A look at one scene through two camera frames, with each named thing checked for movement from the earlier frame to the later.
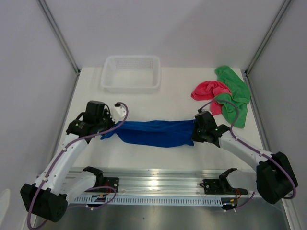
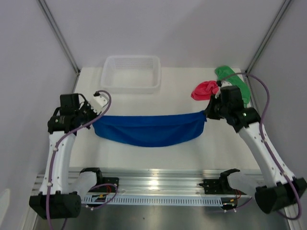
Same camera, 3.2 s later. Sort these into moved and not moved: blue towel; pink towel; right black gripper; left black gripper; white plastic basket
Moved: blue towel; left black gripper; right black gripper
Not moved: white plastic basket; pink towel
